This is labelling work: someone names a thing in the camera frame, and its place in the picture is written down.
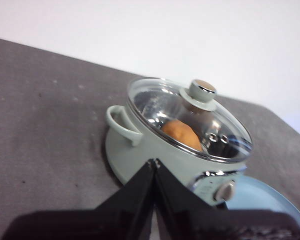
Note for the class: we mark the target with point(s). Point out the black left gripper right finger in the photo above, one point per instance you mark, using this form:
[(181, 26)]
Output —
[(195, 220)]

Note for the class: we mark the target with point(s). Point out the blue round plate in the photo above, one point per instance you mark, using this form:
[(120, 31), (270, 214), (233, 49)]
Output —
[(252, 197)]

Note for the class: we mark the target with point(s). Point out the pale green electric steamer pot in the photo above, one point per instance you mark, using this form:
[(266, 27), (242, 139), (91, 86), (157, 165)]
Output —
[(170, 160)]

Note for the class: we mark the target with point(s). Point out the brown potato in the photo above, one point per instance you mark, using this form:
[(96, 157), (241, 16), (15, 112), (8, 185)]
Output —
[(182, 135)]

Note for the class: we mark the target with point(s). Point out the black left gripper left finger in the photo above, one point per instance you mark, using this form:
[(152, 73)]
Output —
[(110, 220)]

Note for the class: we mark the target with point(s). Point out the glass lid with green knob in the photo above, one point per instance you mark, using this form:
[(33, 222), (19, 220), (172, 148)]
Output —
[(202, 96)]

